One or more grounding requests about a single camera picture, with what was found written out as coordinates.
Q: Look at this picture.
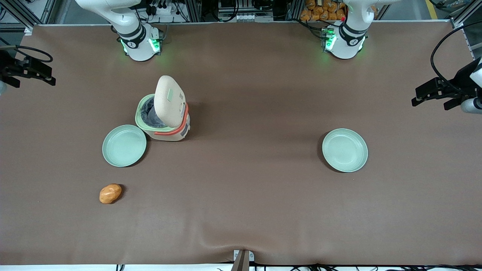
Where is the white terminal block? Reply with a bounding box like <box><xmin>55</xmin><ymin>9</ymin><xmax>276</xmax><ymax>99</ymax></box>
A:
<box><xmin>218</xmin><ymin>13</ymin><xmax>274</xmax><ymax>22</ymax></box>

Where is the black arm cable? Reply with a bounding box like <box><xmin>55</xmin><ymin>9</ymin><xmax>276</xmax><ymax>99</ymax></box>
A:
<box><xmin>430</xmin><ymin>23</ymin><xmax>482</xmax><ymax>94</ymax></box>
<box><xmin>0</xmin><ymin>45</ymin><xmax>53</xmax><ymax>63</ymax></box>

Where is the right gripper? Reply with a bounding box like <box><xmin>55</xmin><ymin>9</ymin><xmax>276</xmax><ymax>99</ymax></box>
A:
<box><xmin>0</xmin><ymin>50</ymin><xmax>56</xmax><ymax>89</ymax></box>

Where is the aluminium frame profile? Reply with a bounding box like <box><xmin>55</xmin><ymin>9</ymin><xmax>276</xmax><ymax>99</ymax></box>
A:
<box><xmin>0</xmin><ymin>0</ymin><xmax>57</xmax><ymax>35</ymax></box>
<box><xmin>450</xmin><ymin>0</ymin><xmax>482</xmax><ymax>61</ymax></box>

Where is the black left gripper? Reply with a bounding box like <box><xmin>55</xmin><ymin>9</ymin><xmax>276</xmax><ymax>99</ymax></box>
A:
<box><xmin>412</xmin><ymin>56</ymin><xmax>482</xmax><ymax>111</ymax></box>

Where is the white power strip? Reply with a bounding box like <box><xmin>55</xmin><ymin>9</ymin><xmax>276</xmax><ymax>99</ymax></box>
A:
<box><xmin>150</xmin><ymin>2</ymin><xmax>177</xmax><ymax>15</ymax></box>

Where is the brown table cloth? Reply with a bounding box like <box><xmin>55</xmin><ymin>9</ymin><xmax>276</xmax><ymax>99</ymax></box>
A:
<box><xmin>0</xmin><ymin>21</ymin><xmax>482</xmax><ymax>266</ymax></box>

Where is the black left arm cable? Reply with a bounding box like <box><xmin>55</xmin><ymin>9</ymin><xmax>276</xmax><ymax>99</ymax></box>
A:
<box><xmin>430</xmin><ymin>23</ymin><xmax>482</xmax><ymax>94</ymax></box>

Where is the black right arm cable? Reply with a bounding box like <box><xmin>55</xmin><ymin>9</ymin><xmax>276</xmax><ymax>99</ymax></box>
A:
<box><xmin>0</xmin><ymin>45</ymin><xmax>53</xmax><ymax>63</ymax></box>

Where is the metal table edge bracket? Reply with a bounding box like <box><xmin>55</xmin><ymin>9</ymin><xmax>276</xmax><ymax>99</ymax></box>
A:
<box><xmin>233</xmin><ymin>249</ymin><xmax>255</xmax><ymax>271</ymax></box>

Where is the light green round plate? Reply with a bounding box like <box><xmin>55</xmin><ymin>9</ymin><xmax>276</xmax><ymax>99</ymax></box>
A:
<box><xmin>102</xmin><ymin>125</ymin><xmax>147</xmax><ymax>167</ymax></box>
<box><xmin>322</xmin><ymin>128</ymin><xmax>369</xmax><ymax>173</ymax></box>

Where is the dark grey inner pot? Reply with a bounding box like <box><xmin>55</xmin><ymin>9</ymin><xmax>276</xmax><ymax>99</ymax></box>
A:
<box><xmin>141</xmin><ymin>97</ymin><xmax>167</xmax><ymax>128</ymax></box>

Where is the pile of orange bread rolls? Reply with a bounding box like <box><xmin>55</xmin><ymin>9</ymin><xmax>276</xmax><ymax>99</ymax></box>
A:
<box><xmin>300</xmin><ymin>0</ymin><xmax>347</xmax><ymax>21</ymax></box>

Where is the orange brown bread roll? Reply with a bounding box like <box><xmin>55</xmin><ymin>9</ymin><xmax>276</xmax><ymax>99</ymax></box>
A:
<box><xmin>99</xmin><ymin>183</ymin><xmax>122</xmax><ymax>204</ymax></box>

